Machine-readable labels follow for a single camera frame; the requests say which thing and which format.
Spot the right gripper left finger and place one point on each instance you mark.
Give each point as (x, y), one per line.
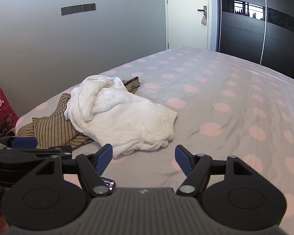
(90, 169)

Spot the smartphone with lit screen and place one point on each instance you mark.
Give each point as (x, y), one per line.
(111, 184)

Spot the grey wall switch panel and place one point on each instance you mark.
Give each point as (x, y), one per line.
(77, 9)

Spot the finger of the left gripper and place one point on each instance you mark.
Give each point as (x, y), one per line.
(57, 149)
(18, 142)

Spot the dark sliding wardrobe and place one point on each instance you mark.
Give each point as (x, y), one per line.
(260, 31)

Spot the black door handle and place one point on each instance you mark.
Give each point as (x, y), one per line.
(204, 10)

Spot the white muslin garment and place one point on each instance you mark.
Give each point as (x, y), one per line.
(105, 111)

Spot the brown striped shirt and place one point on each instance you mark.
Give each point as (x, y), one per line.
(56, 129)

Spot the red shopping bag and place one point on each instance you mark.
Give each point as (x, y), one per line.
(0, 110)

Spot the white door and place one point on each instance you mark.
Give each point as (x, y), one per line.
(185, 25)

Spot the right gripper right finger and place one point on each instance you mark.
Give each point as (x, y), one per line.
(196, 169)

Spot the grey pink-dotted bed sheet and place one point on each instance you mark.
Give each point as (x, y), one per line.
(225, 106)

